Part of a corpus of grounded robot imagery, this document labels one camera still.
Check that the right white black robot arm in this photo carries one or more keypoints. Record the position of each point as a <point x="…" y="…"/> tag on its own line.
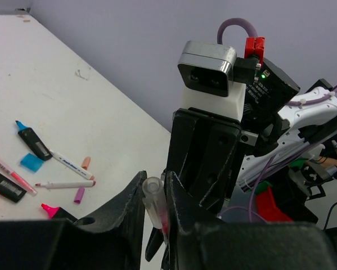
<point x="275" y="127"/>

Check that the white pen pink cap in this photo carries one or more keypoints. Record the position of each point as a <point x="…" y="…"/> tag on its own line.
<point x="59" y="185"/>

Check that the white pen peach cap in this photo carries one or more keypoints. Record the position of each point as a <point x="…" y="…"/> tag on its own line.
<point x="78" y="169"/>

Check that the red plastic part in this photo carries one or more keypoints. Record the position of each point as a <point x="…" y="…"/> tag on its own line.
<point x="267" y="208"/>

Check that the black blue highlighter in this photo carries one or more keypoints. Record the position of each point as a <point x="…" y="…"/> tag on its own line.
<point x="31" y="139"/>

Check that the pink translucent highlighter pen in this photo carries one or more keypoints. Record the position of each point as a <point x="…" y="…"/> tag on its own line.
<point x="18" y="179"/>

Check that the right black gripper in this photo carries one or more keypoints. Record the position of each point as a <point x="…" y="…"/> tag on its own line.
<point x="202" y="150"/>

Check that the black orange highlighter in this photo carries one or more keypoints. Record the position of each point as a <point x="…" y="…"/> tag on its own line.
<point x="10" y="190"/>

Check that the black marker pen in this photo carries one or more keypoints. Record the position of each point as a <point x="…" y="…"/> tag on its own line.
<point x="58" y="213"/>

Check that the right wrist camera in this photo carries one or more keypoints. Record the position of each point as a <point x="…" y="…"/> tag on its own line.
<point x="207" y="72"/>

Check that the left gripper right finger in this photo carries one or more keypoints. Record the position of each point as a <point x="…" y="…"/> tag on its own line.
<point x="199" y="240"/>

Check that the clear cap of red pen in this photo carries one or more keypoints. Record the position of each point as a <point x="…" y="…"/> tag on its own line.
<point x="155" y="202"/>

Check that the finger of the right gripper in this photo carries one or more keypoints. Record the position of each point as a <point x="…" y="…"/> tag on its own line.
<point x="165" y="263"/>
<point x="154" y="243"/>

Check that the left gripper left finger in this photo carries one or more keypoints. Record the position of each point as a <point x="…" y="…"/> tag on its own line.
<point x="108" y="238"/>

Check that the small purple pen cap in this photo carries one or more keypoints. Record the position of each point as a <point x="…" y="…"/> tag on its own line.
<point x="79" y="195"/>

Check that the blue highlighter cap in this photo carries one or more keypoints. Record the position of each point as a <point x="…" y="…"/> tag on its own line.
<point x="31" y="162"/>

